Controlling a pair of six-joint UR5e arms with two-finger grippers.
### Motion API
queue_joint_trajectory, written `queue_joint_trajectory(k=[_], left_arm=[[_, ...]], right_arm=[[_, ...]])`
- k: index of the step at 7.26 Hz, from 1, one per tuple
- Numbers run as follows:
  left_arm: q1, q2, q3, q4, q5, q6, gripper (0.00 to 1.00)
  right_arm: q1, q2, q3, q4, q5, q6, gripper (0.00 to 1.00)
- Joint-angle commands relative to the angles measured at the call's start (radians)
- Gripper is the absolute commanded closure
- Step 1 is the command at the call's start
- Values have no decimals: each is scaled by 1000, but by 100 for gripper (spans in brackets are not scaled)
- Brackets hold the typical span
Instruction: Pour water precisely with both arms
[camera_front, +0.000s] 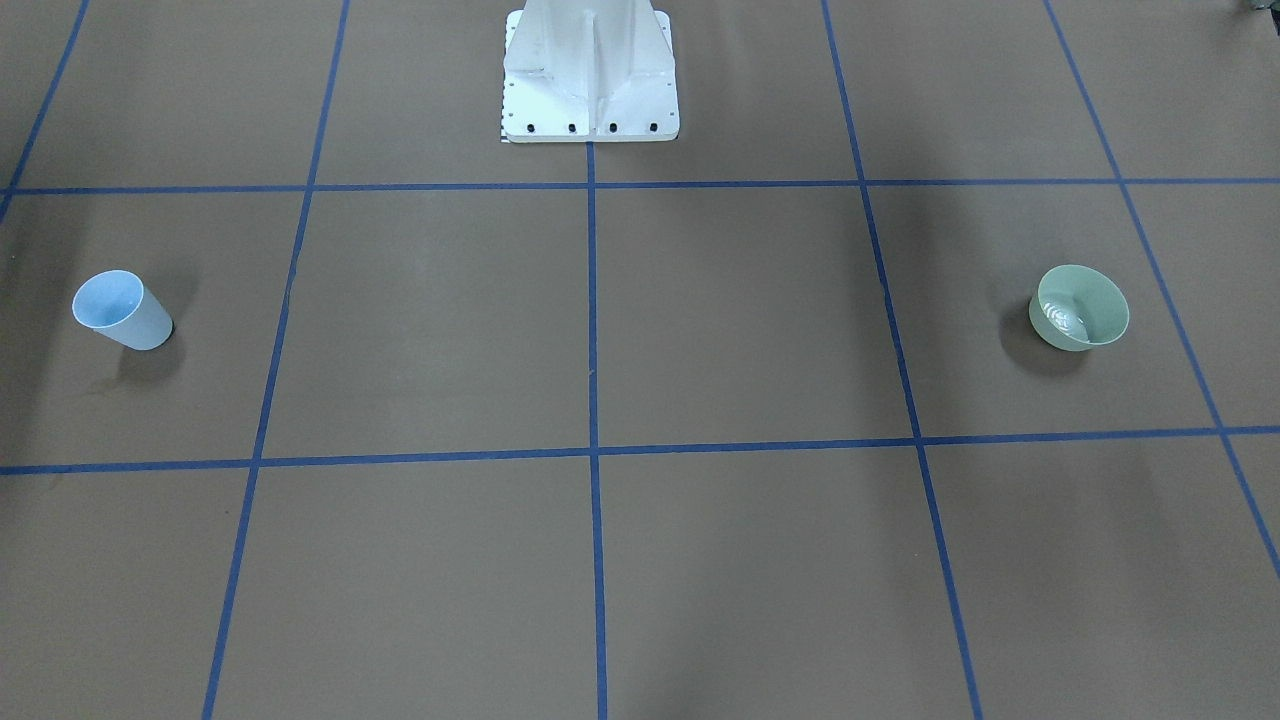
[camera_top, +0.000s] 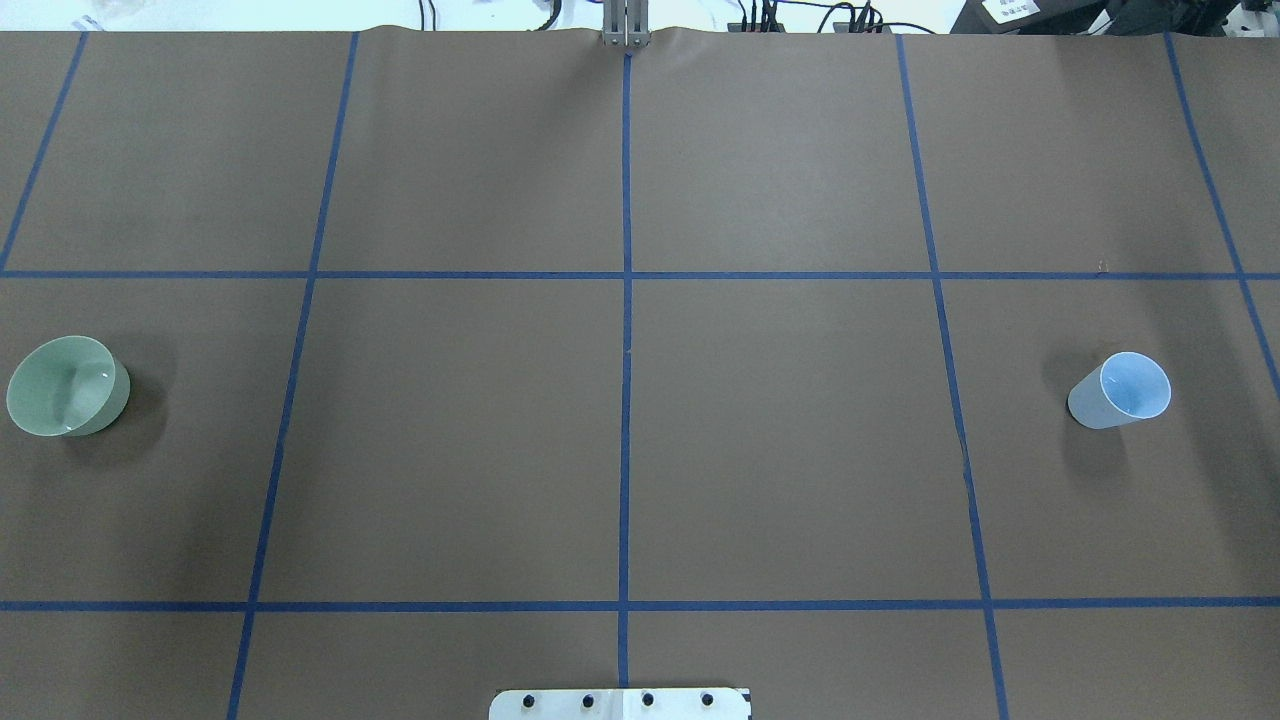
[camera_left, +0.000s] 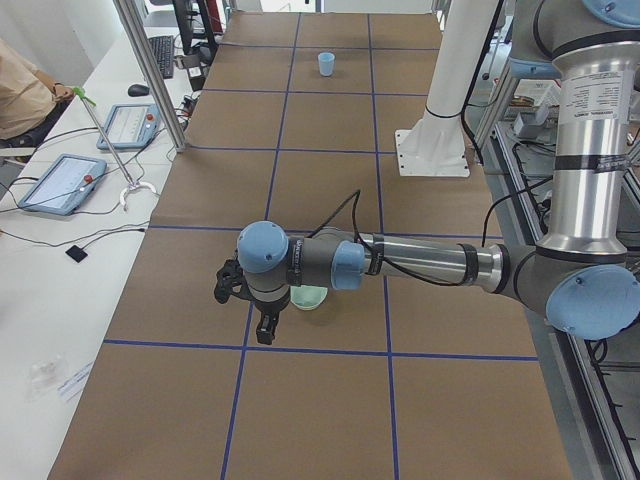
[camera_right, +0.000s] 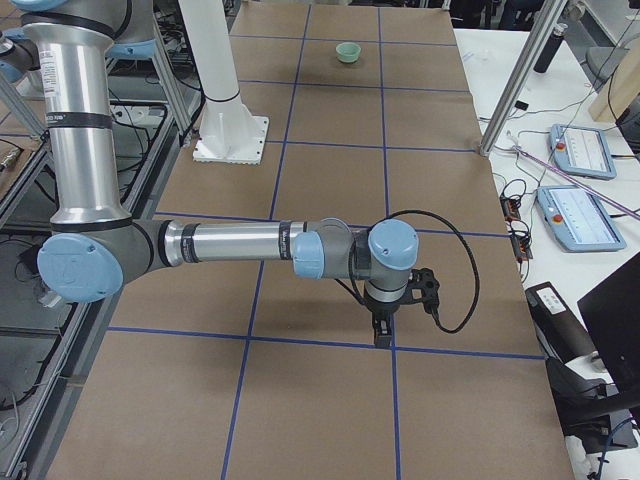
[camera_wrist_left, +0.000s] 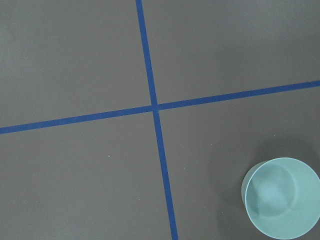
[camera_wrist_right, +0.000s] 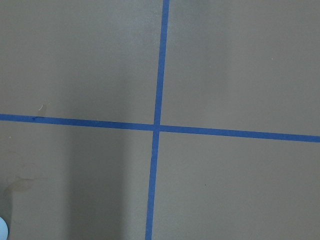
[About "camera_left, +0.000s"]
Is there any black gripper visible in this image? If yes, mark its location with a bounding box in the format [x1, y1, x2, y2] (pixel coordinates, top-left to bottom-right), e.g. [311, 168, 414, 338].
[214, 258, 278, 345]

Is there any light green bowl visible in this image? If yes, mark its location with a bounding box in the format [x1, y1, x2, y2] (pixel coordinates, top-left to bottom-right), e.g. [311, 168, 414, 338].
[290, 285, 328, 311]

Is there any light blue cup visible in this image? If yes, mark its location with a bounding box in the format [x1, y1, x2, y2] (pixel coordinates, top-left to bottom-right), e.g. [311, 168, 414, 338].
[317, 51, 335, 77]

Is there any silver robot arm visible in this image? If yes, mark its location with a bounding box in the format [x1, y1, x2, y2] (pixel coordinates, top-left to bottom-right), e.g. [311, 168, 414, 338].
[214, 1, 639, 344]

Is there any reacher grabber stick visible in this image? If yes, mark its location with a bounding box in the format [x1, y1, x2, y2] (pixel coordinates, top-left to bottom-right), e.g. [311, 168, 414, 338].
[72, 86, 158, 210]

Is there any small black square pad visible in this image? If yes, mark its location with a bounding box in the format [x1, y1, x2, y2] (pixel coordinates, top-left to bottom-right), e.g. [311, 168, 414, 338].
[65, 245, 88, 263]

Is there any upper blue teach pendant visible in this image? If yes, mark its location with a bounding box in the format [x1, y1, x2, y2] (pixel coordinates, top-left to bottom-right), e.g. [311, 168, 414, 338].
[103, 104, 161, 150]

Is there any blue teach pendant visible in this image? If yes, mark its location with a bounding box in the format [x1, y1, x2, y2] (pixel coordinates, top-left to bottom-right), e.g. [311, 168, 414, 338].
[103, 104, 161, 150]
[18, 154, 107, 216]

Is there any clear plastic bag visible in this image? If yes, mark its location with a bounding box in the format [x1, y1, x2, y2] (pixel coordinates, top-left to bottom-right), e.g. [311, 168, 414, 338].
[26, 354, 68, 401]

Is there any lower blue teach pendant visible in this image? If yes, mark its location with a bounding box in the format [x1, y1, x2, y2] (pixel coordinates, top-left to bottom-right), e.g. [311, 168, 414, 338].
[18, 154, 107, 216]

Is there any black computer mouse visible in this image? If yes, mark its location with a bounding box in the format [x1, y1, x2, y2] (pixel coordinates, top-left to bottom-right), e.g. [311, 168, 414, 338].
[127, 84, 150, 98]

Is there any black keyboard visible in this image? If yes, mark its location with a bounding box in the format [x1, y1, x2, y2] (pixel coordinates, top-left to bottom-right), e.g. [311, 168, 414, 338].
[148, 35, 174, 79]

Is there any seated person in beige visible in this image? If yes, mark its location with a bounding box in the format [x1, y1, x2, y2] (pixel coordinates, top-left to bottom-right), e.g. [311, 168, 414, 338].
[0, 40, 75, 148]

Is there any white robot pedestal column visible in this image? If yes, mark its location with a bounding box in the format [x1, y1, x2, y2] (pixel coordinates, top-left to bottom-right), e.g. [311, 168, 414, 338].
[395, 0, 502, 178]

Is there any aluminium frame post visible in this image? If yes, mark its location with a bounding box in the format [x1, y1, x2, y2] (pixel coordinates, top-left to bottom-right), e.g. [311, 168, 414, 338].
[113, 0, 186, 153]

